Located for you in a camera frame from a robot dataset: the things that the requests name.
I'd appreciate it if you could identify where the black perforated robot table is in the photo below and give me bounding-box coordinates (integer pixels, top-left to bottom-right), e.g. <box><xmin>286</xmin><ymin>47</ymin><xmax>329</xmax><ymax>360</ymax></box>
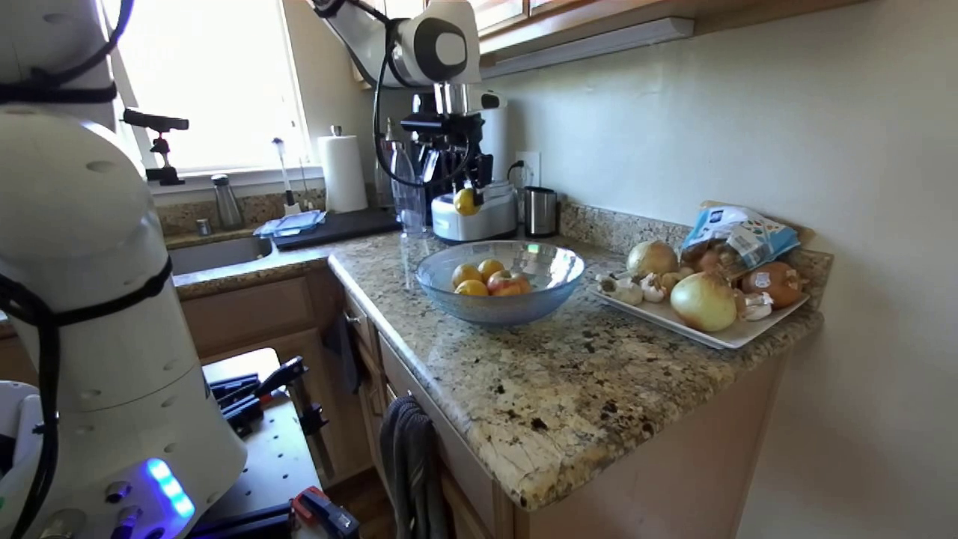
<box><xmin>188</xmin><ymin>345</ymin><xmax>340</xmax><ymax>539</ymax></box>

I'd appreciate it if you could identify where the stainless steel canister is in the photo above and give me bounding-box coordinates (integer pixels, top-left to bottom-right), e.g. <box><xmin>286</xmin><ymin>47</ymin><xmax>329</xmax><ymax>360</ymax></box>
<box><xmin>521</xmin><ymin>184</ymin><xmax>564</xmax><ymax>240</ymax></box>

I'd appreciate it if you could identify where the wooden cabinet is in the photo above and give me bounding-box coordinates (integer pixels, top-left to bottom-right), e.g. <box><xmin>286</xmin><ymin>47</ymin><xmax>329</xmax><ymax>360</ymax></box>
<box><xmin>175</xmin><ymin>263</ymin><xmax>521</xmax><ymax>539</ymax></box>
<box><xmin>468</xmin><ymin>0</ymin><xmax>872</xmax><ymax>62</ymax></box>

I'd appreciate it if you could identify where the clear glass bowl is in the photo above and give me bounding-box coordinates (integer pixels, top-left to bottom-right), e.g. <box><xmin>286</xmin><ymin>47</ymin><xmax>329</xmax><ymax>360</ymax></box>
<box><xmin>413</xmin><ymin>236</ymin><xmax>591</xmax><ymax>329</ymax></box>

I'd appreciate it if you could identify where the wooden lower cabinet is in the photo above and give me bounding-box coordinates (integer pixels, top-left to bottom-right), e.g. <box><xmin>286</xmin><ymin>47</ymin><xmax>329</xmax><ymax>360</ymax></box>
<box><xmin>175</xmin><ymin>263</ymin><xmax>521</xmax><ymax>539</ymax></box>

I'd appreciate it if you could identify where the white rectangular plate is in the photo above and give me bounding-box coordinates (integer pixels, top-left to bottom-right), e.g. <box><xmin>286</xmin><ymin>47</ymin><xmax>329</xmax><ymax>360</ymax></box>
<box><xmin>595</xmin><ymin>267</ymin><xmax>814</xmax><ymax>354</ymax></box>

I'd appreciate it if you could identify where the blue dish cloth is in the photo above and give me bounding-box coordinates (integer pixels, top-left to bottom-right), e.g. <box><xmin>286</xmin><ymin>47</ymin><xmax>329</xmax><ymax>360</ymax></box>
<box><xmin>251</xmin><ymin>208</ymin><xmax>332</xmax><ymax>249</ymax></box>

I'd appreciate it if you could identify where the red yellow apple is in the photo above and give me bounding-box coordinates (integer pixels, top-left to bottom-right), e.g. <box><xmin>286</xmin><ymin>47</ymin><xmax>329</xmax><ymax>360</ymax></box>
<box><xmin>489</xmin><ymin>270</ymin><xmax>537</xmax><ymax>300</ymax></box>

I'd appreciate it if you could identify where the black velcro strap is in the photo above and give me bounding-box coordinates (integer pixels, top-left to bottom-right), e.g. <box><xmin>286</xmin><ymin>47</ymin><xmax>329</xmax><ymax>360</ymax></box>
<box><xmin>0</xmin><ymin>80</ymin><xmax>119</xmax><ymax>107</ymax></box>
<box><xmin>0</xmin><ymin>254</ymin><xmax>175</xmax><ymax>329</ymax></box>

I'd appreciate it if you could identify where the kitchen sink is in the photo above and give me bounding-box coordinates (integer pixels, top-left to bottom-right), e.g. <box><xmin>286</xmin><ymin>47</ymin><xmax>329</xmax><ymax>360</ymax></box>
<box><xmin>163</xmin><ymin>233</ymin><xmax>280</xmax><ymax>279</ymax></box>

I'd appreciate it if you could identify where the white garlic bulb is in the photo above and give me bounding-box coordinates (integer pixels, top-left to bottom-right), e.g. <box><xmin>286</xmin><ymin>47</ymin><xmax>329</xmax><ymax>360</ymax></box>
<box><xmin>741</xmin><ymin>290</ymin><xmax>780</xmax><ymax>323</ymax></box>
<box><xmin>610</xmin><ymin>272</ymin><xmax>664</xmax><ymax>308</ymax></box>

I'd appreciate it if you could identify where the black soda maker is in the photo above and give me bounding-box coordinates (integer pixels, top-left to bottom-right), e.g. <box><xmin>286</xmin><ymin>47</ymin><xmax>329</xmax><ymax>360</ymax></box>
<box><xmin>411</xmin><ymin>137</ymin><xmax>498</xmax><ymax>227</ymax></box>

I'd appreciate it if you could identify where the blue white plastic bag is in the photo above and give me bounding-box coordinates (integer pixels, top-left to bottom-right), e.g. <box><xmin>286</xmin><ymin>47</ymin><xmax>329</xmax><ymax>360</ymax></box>
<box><xmin>681</xmin><ymin>205</ymin><xmax>802</xmax><ymax>272</ymax></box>

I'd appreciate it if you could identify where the white under-cabinet light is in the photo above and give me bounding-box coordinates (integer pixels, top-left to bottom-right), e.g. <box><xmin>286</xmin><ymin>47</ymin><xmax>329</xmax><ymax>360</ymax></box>
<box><xmin>483</xmin><ymin>11</ymin><xmax>697</xmax><ymax>80</ymax></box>

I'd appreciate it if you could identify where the small silver kitchen appliance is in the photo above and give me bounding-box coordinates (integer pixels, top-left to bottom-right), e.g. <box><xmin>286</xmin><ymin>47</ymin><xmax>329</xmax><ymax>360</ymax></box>
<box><xmin>429</xmin><ymin>176</ymin><xmax>521</xmax><ymax>245</ymax></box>

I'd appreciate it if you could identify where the white paper towel roll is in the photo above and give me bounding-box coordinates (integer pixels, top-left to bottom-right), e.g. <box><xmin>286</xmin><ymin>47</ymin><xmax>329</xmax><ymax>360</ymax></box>
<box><xmin>319</xmin><ymin>122</ymin><xmax>372</xmax><ymax>215</ymax></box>

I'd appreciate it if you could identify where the glass bottle with steel cap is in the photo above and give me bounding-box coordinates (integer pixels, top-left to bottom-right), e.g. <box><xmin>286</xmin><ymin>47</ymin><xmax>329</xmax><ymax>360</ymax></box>
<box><xmin>386</xmin><ymin>137</ymin><xmax>432</xmax><ymax>245</ymax></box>

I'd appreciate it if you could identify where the wooden upper cabinet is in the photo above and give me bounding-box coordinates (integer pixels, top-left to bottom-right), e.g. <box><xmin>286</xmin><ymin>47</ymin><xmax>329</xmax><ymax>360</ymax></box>
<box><xmin>468</xmin><ymin>0</ymin><xmax>872</xmax><ymax>62</ymax></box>

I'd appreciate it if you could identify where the dark hanging cloth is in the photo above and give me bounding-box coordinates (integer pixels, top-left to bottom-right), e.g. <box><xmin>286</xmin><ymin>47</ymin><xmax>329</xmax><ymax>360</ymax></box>
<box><xmin>323</xmin><ymin>308</ymin><xmax>368</xmax><ymax>398</ymax></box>

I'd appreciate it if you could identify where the black ribbed drying mat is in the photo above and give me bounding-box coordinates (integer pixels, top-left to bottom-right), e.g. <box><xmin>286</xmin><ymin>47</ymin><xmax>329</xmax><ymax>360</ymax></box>
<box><xmin>271</xmin><ymin>208</ymin><xmax>401</xmax><ymax>252</ymax></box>

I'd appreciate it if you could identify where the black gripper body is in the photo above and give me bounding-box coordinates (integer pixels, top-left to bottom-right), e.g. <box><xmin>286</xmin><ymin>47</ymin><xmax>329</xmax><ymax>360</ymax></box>
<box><xmin>422</xmin><ymin>112</ymin><xmax>491</xmax><ymax>167</ymax></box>

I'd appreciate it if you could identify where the red black clamp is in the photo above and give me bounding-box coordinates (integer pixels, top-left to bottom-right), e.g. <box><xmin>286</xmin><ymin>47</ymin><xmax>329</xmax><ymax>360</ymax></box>
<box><xmin>287</xmin><ymin>485</ymin><xmax>362</xmax><ymax>539</ymax></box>

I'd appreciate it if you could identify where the white wall outlet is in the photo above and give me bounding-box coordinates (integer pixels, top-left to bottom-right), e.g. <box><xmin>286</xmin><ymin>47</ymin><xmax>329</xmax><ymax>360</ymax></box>
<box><xmin>515</xmin><ymin>148</ymin><xmax>546</xmax><ymax>190</ymax></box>

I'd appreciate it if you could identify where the brown onion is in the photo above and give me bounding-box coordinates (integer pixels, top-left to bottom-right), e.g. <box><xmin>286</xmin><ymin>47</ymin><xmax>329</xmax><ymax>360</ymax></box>
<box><xmin>694</xmin><ymin>242</ymin><xmax>750</xmax><ymax>288</ymax></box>
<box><xmin>744</xmin><ymin>260</ymin><xmax>808</xmax><ymax>311</ymax></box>

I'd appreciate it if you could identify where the steel sink faucet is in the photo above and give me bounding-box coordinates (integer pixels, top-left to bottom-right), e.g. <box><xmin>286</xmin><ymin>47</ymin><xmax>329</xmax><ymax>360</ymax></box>
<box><xmin>211</xmin><ymin>173</ymin><xmax>250</xmax><ymax>233</ymax></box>

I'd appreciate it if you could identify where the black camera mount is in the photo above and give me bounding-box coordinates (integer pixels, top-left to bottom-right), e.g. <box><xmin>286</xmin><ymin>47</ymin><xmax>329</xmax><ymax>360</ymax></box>
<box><xmin>119</xmin><ymin>106</ymin><xmax>191</xmax><ymax>190</ymax></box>

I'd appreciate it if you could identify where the grey hanging towel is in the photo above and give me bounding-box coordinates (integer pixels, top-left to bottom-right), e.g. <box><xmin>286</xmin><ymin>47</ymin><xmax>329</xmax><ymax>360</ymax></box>
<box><xmin>378</xmin><ymin>393</ymin><xmax>456</xmax><ymax>539</ymax></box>

